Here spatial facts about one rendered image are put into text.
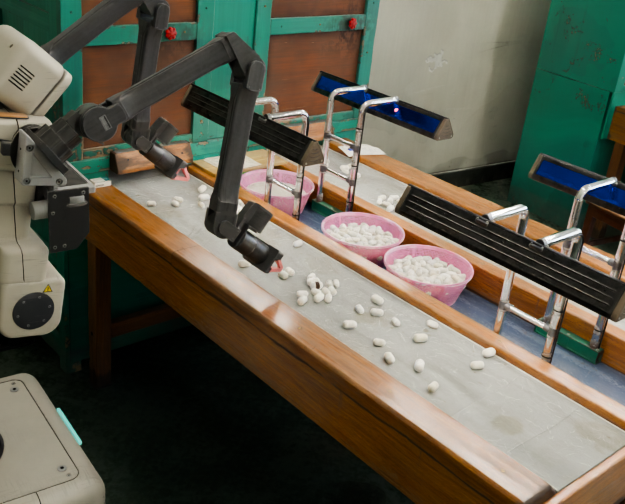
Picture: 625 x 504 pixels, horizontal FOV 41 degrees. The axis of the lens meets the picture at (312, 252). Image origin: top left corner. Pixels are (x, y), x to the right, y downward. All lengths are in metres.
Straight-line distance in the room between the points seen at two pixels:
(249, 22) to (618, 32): 2.34
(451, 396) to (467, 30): 3.40
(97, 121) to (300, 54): 1.52
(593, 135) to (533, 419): 3.13
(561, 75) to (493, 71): 0.50
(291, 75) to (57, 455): 1.66
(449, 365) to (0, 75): 1.22
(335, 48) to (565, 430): 1.94
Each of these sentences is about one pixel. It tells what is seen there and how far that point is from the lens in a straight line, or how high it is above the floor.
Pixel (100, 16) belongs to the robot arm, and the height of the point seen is 1.38.
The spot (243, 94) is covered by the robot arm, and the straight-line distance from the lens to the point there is 1.98.
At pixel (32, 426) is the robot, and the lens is 2.53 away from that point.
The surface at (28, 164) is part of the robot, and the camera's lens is 1.87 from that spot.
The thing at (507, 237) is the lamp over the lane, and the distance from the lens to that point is 1.89.
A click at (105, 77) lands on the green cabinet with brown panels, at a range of 2.80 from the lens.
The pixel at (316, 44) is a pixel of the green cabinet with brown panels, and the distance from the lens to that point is 3.30.
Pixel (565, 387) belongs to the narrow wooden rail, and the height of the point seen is 0.76.
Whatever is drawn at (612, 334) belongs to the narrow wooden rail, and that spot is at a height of 0.76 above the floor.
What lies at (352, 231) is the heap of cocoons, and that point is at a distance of 2.66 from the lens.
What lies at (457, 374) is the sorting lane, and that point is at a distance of 2.03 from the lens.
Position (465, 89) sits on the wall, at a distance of 5.19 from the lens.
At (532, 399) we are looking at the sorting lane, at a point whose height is 0.74.
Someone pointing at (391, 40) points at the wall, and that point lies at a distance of 4.68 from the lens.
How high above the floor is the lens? 1.81
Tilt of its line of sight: 25 degrees down
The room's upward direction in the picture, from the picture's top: 7 degrees clockwise
